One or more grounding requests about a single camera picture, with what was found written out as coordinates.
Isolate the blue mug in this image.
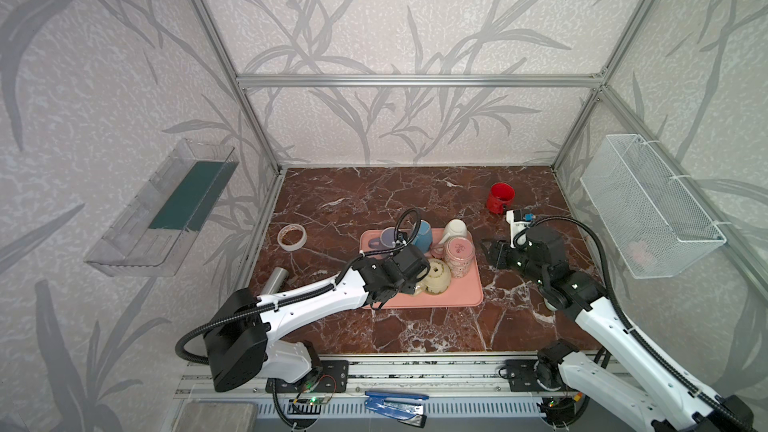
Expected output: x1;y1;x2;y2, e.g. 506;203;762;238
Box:
409;220;433;253

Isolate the red mug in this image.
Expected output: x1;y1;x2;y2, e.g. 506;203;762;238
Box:
486;183;516;214

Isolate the pink tray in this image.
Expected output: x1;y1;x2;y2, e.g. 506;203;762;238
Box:
382;228;483;309

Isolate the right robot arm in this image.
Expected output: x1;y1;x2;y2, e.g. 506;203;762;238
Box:
479;220;754;431

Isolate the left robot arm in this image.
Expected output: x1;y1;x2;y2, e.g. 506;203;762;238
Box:
175;245;430;392

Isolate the purple mug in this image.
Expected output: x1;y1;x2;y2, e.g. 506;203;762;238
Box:
367;227;396;251

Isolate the pink patterned mug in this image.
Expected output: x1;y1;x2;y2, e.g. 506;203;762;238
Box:
431;236;475;278

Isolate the white mug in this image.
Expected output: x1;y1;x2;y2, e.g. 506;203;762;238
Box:
440;219;469;244

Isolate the tape roll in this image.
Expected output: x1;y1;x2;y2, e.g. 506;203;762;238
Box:
277;224;308;252

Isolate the silver metal cylinder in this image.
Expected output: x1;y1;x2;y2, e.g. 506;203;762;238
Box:
260;267;289;295

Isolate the blue stapler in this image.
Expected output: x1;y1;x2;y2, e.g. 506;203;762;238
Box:
364;391;429;428

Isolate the white wire basket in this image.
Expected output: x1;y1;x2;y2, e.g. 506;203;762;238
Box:
581;134;727;279

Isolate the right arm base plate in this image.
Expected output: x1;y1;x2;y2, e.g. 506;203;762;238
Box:
497;358;546;392

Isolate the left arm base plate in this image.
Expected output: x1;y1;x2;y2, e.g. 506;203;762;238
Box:
266;360;350;395

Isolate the clear plastic wall bin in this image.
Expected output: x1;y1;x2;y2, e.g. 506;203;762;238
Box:
85;139;239;277

